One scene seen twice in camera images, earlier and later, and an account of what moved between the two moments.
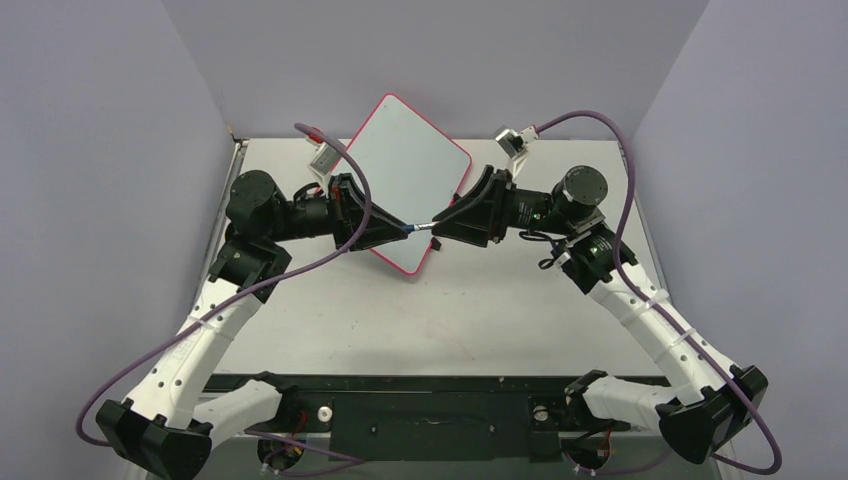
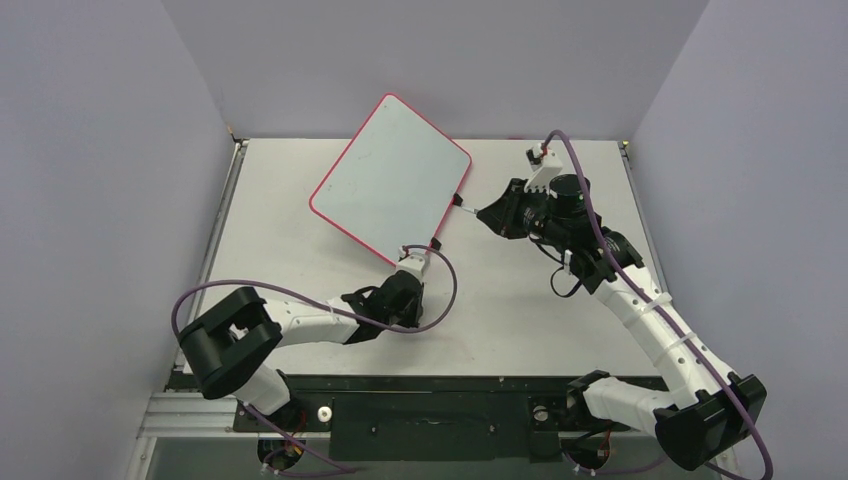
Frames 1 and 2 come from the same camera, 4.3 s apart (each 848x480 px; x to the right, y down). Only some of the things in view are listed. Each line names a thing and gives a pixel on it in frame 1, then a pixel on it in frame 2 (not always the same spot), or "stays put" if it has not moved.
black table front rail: [425, 419] stays put
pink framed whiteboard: [414, 170] stays put
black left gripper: [346, 209] -> [416, 310]
